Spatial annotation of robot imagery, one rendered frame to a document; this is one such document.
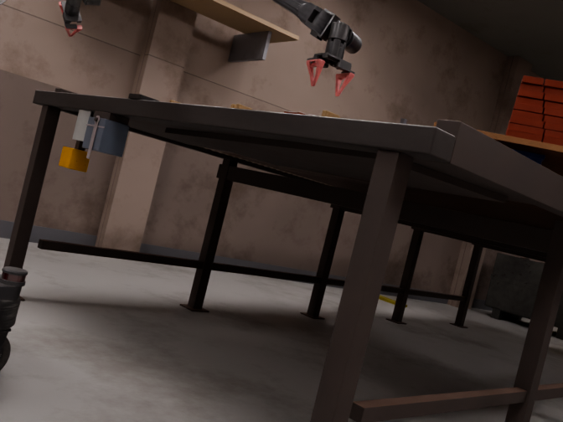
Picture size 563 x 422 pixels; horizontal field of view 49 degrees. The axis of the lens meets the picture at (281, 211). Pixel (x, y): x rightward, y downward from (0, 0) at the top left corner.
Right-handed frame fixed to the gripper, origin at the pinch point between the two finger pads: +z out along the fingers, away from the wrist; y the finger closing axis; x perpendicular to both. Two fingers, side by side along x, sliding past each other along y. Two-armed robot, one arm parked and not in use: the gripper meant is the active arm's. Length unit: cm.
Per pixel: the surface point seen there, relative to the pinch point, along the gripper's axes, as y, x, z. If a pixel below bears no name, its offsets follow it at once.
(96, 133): 39, -77, 26
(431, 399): -28, 41, 79
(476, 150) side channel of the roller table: -2, 57, 16
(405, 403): -15, 44, 79
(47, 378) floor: 48, -39, 104
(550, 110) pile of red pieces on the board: -75, 25, -16
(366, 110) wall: -288, -312, -86
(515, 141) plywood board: -45, 36, 3
